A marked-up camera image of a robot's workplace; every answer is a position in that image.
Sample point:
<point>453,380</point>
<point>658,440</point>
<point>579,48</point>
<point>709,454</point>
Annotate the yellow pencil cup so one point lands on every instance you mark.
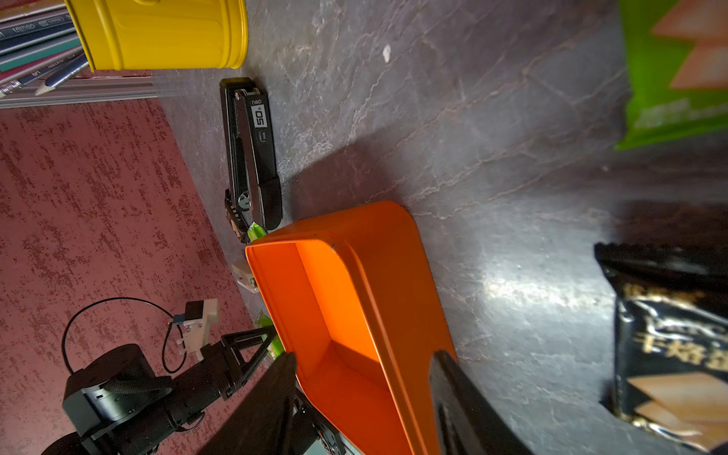
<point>163,34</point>

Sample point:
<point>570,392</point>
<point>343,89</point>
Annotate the orange storage box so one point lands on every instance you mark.
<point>351,295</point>

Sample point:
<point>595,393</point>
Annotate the green cookie packet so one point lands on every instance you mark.
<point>676,54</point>
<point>255,232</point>

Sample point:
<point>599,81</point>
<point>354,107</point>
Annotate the white object under left arm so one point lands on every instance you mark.
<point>244,276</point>

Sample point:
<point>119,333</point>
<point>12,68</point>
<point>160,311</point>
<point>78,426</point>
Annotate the black cookie packet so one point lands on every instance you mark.
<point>237,217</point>
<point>670,352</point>

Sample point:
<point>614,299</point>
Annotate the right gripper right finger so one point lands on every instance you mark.
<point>466,423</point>

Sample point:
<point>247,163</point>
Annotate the coloured pencils bunch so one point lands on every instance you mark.
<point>39,39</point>

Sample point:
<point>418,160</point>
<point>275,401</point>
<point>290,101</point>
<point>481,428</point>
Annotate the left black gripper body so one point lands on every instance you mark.
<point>226,368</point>

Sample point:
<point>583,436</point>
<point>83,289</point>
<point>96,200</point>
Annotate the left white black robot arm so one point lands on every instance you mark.
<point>117,405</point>

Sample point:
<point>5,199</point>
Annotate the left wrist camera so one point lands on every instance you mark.
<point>195,324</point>

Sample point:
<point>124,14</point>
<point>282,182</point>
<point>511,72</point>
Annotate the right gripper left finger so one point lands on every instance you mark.
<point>263,422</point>

